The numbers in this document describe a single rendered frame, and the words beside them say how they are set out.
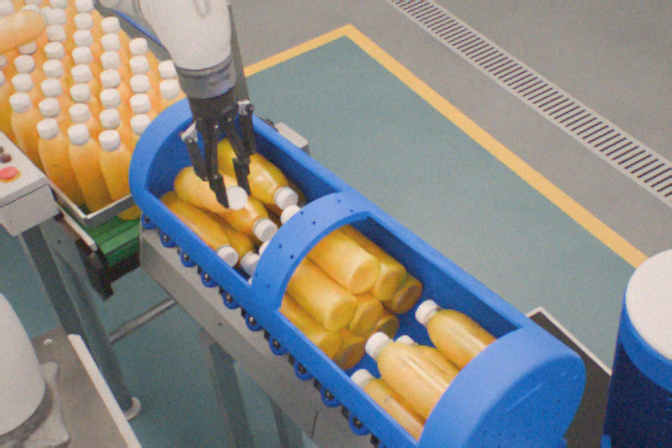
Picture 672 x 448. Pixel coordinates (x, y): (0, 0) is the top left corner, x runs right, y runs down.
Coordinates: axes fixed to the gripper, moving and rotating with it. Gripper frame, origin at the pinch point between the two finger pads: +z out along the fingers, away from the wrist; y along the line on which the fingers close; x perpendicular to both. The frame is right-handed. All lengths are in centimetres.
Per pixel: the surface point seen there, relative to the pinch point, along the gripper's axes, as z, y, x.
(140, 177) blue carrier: 6.7, -7.5, 20.8
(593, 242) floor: 121, 133, 22
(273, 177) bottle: 8.1, 11.0, 4.6
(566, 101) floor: 120, 184, 78
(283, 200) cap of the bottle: 10.0, 9.6, 0.0
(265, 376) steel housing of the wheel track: 35.5, -7.5, -11.8
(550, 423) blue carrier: 16, 12, -62
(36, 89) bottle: 14, -5, 73
